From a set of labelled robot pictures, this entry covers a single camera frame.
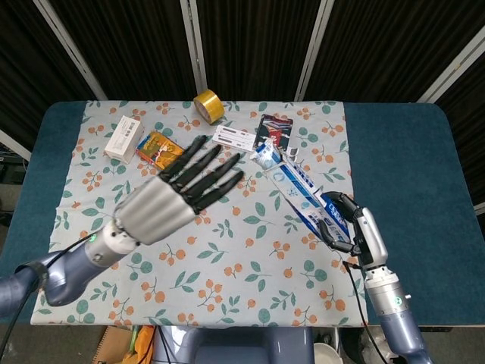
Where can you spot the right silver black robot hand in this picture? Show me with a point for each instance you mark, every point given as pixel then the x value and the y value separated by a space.
pixel 371 235

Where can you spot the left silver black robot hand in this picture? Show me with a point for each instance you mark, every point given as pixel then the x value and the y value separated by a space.
pixel 159 204

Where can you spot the blue silver toothpaste box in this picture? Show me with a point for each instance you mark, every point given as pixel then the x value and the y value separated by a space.
pixel 299 189

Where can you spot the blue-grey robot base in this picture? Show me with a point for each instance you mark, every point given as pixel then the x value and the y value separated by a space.
pixel 235 347

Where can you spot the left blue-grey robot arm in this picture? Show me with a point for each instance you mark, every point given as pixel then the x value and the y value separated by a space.
pixel 64 273

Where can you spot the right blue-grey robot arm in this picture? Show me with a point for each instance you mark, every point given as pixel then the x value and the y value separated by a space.
pixel 394 303

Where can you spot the white cardboard box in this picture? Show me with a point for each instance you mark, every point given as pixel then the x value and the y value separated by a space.
pixel 123 140

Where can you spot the long flat white box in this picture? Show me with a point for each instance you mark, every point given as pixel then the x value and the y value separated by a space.
pixel 233 137

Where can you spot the orange yellow foil packet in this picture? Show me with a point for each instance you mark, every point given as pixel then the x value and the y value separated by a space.
pixel 155 148

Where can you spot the white plastic bag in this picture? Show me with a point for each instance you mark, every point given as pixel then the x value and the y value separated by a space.
pixel 373 345

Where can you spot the yellow packing tape roll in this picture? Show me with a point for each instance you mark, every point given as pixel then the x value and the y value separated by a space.
pixel 212 108

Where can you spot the floral print tablecloth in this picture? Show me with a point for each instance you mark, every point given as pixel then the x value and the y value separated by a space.
pixel 235 288

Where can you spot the dark card pack red label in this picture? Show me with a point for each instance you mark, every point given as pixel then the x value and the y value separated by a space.
pixel 276 129

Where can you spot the orange plastic bag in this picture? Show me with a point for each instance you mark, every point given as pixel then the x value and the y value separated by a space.
pixel 144 347

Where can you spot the dark partition panel white frame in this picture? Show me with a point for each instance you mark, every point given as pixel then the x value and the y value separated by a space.
pixel 257 45
pixel 22 76
pixel 386 45
pixel 473 113
pixel 132 45

